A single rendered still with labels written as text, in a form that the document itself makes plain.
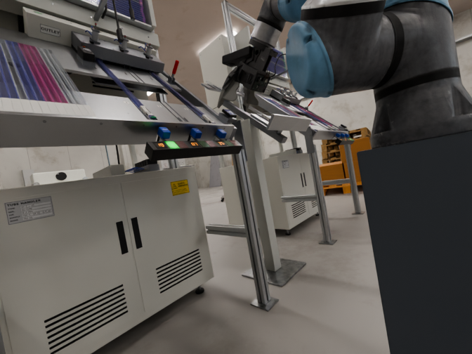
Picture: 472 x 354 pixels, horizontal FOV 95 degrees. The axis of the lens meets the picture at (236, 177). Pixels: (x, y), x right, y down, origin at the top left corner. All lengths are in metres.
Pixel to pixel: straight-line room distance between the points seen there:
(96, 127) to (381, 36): 0.57
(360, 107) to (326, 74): 9.07
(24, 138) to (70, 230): 0.38
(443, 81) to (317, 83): 0.19
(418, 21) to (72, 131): 0.66
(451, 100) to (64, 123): 0.69
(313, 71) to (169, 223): 0.82
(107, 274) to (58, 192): 0.32
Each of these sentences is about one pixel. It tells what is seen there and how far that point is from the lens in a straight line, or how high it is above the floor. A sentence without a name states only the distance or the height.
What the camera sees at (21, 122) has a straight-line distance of 0.59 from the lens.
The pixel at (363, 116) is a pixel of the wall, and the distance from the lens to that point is 9.39.
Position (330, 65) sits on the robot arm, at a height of 0.68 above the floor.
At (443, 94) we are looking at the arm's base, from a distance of 0.46.
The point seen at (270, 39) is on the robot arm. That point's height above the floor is 0.88.
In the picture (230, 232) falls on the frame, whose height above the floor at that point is 0.30.
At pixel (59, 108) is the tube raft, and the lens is 0.64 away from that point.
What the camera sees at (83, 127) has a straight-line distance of 0.60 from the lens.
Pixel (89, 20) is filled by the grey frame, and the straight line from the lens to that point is 1.35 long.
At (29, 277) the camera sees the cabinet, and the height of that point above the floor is 0.36.
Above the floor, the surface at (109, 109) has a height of 0.78.
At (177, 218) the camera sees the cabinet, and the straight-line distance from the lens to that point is 1.02.
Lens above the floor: 0.55
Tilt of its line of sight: 1 degrees down
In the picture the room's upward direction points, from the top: 10 degrees counter-clockwise
